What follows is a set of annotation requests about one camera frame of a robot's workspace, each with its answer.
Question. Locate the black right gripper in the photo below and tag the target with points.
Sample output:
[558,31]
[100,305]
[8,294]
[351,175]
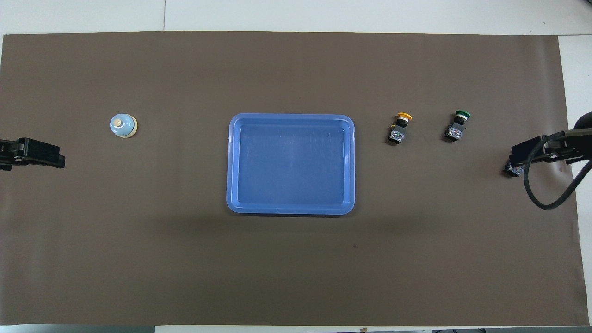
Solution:
[573,145]

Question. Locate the light blue service bell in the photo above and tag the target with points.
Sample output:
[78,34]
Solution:
[123,126]

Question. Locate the yellow push button switch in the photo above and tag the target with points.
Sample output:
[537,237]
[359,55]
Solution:
[398,132]

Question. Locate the brown table mat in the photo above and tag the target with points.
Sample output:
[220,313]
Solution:
[296,268]

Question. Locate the blue plastic tray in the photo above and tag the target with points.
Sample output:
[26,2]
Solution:
[290,166]

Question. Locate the green push button switch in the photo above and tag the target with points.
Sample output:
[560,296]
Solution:
[455,130]

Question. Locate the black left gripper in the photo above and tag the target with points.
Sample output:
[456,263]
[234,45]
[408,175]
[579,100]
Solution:
[8,155]

